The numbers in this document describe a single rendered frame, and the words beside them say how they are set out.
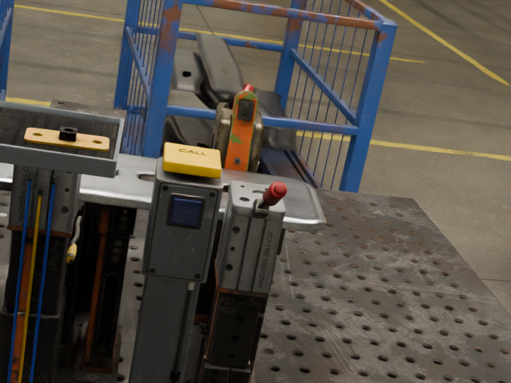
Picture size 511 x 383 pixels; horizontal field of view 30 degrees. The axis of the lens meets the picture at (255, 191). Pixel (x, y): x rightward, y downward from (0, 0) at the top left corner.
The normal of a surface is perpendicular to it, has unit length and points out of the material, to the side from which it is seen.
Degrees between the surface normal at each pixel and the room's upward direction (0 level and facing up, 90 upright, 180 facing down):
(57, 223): 90
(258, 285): 90
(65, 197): 90
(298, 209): 0
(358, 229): 0
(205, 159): 0
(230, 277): 90
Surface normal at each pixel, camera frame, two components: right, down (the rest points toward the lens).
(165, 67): 0.20, 0.39
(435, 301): 0.18, -0.92
